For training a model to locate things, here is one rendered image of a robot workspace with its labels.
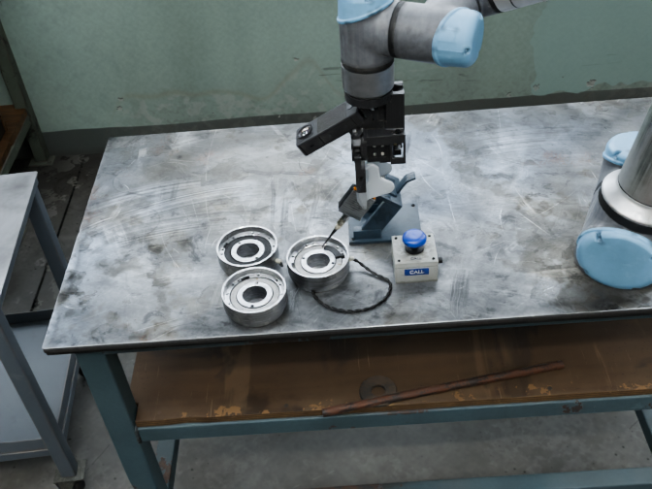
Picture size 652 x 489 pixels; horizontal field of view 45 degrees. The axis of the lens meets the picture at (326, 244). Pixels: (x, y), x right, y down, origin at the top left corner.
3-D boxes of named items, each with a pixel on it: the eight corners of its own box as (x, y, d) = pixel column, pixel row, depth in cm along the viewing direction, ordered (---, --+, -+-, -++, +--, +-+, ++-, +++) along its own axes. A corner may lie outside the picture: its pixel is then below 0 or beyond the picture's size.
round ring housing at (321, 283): (294, 301, 131) (292, 282, 128) (283, 259, 138) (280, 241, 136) (356, 288, 132) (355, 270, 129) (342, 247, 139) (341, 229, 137)
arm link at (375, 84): (341, 76, 110) (340, 48, 116) (342, 105, 113) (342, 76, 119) (396, 72, 109) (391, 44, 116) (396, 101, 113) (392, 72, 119)
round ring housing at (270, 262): (209, 277, 136) (205, 259, 134) (236, 238, 143) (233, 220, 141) (265, 289, 133) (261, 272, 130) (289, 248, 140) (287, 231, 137)
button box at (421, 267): (395, 284, 132) (395, 262, 128) (391, 255, 137) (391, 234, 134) (444, 280, 131) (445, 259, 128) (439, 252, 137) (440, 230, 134)
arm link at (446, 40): (494, -12, 106) (415, -21, 110) (470, 25, 98) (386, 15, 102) (490, 42, 111) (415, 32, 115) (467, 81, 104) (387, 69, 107)
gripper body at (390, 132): (406, 168, 120) (405, 99, 112) (348, 172, 121) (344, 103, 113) (402, 140, 126) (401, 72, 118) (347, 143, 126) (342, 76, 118)
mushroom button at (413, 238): (403, 266, 131) (403, 244, 128) (401, 249, 134) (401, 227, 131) (427, 264, 131) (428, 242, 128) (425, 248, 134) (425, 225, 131)
